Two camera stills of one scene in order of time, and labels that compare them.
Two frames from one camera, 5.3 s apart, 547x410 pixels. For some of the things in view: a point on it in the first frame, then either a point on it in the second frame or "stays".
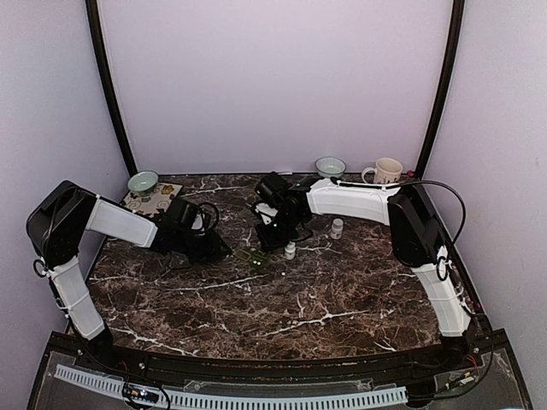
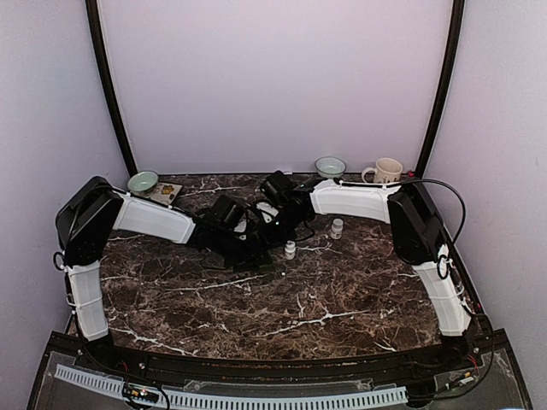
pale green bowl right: x=330 y=166 stays
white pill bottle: x=337 y=229 stays
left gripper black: x=213 y=252 → x=252 y=257
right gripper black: x=269 y=243 stays
